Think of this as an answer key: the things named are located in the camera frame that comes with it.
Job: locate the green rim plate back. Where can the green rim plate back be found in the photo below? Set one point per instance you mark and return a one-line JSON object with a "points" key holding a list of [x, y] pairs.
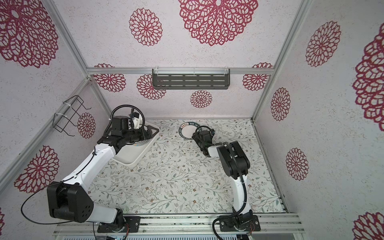
{"points": [[187, 129]]}

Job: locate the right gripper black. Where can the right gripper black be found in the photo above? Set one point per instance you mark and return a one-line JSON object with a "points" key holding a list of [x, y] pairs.
{"points": [[198, 135]]}

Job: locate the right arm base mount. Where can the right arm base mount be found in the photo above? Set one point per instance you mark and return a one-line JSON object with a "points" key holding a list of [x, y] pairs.
{"points": [[242, 223]]}

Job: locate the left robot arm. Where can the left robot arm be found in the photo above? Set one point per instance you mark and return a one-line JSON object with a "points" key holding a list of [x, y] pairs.
{"points": [[69, 199]]}

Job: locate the white plate brown line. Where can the white plate brown line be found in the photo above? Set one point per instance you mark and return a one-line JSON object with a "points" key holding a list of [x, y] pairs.
{"points": [[140, 139]]}

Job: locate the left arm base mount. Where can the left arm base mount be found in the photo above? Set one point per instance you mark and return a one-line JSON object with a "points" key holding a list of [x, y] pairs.
{"points": [[122, 223]]}

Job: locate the grey slotted wall shelf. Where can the grey slotted wall shelf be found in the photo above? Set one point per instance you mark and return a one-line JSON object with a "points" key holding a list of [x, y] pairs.
{"points": [[191, 79]]}

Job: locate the black wire wall rack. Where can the black wire wall rack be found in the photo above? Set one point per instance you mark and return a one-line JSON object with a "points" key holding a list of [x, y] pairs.
{"points": [[62, 120]]}

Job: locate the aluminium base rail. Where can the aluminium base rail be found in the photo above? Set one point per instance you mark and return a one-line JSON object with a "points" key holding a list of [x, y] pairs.
{"points": [[159, 225]]}

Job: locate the white plastic bin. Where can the white plastic bin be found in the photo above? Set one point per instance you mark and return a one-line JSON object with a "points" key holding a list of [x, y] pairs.
{"points": [[129, 156]]}

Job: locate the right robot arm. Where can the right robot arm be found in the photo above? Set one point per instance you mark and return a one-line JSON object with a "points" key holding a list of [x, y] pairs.
{"points": [[235, 164]]}

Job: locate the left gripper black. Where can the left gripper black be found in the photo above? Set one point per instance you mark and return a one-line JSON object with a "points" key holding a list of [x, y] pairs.
{"points": [[149, 133]]}

